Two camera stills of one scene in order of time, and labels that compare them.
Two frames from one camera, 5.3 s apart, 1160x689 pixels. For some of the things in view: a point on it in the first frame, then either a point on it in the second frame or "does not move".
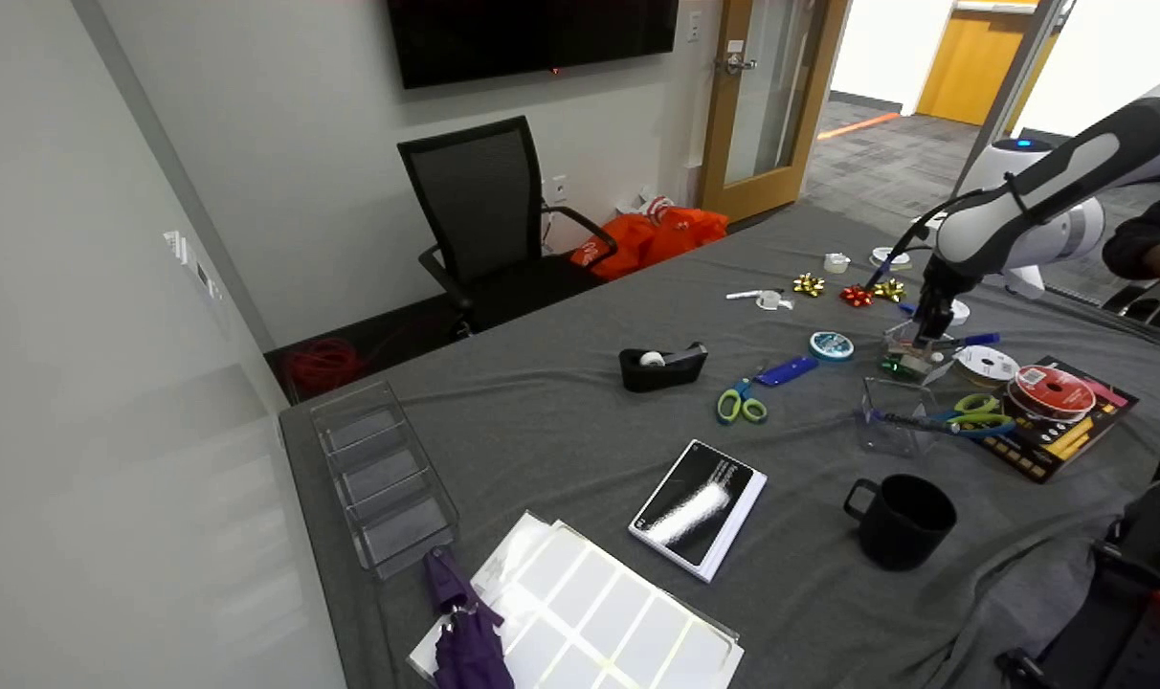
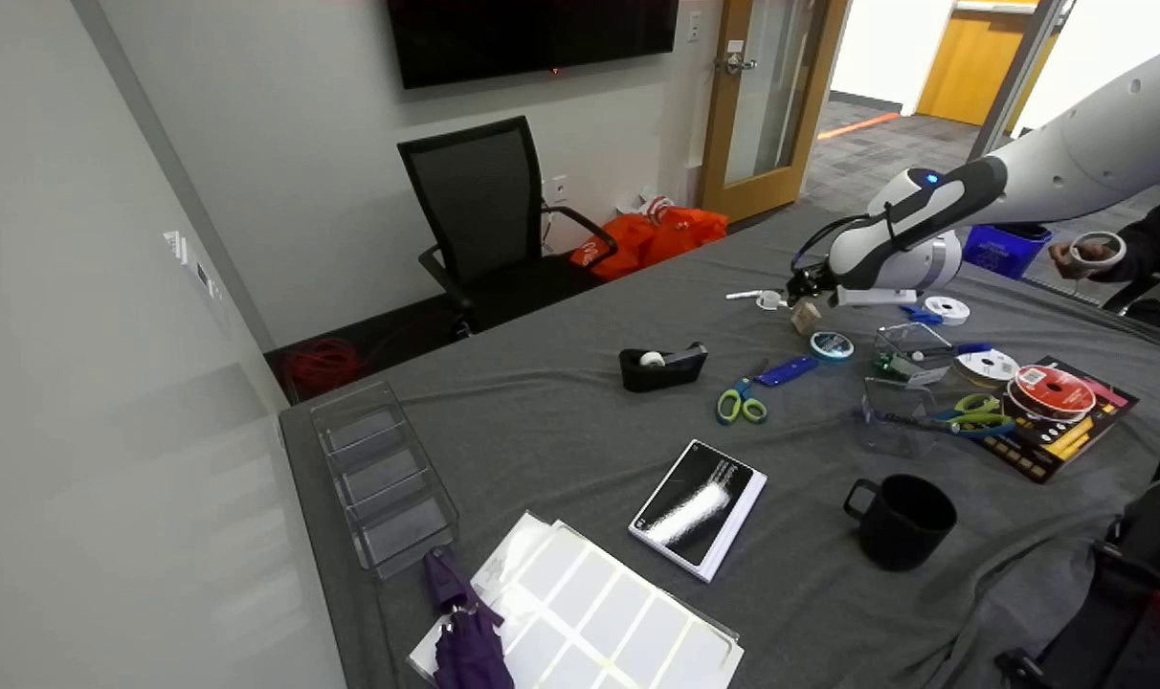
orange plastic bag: (634, 239) does not move
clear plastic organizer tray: (386, 483) does not move
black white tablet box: (699, 506) does not move
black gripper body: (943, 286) -> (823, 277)
